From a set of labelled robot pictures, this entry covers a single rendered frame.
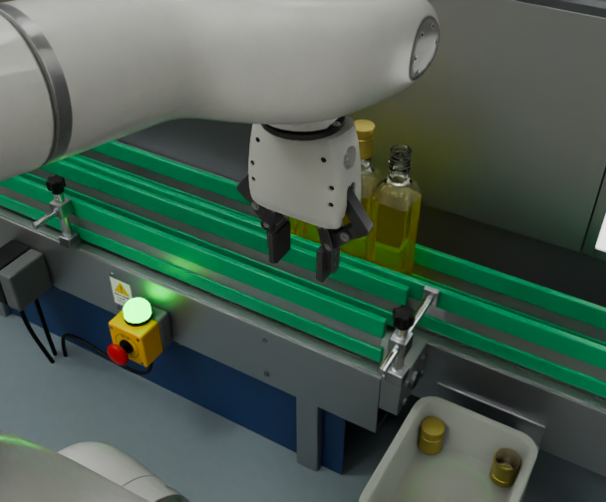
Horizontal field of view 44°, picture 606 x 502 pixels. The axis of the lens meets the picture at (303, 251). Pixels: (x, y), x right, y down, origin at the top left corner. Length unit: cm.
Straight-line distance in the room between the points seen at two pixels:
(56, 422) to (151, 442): 18
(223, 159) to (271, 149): 75
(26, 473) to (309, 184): 32
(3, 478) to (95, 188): 87
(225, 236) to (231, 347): 17
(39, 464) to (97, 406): 88
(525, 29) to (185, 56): 62
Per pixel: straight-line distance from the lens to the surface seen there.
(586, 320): 110
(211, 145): 141
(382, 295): 108
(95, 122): 43
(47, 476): 57
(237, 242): 117
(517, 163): 110
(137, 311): 120
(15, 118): 40
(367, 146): 102
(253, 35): 48
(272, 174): 68
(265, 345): 113
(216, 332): 118
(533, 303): 111
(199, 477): 132
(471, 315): 106
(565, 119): 105
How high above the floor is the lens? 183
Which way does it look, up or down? 39 degrees down
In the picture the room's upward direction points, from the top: straight up
